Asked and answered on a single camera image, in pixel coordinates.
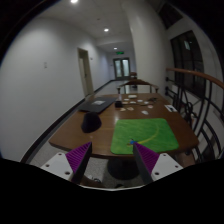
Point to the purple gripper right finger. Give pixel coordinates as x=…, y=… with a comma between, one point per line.
x=146, y=160

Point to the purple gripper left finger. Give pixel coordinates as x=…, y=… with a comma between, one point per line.
x=78, y=159

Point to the green mouse pad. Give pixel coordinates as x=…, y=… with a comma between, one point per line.
x=155, y=134

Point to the black computer mouse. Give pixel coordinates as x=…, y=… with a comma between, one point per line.
x=91, y=122

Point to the white card on table edge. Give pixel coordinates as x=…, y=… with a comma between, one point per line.
x=170, y=108

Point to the dark grey laptop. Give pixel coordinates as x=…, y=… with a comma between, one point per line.
x=97, y=105

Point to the small black box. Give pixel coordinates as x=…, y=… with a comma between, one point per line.
x=118, y=104

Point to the wooden chair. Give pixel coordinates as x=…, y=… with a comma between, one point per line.
x=137, y=82

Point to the wooden handrail with railing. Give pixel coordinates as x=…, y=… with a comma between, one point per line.
x=200, y=100

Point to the glass double door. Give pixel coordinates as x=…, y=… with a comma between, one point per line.
x=122, y=68

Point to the green exit sign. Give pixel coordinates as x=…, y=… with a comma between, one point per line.
x=119, y=52

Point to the door in left wall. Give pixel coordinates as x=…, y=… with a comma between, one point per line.
x=85, y=72

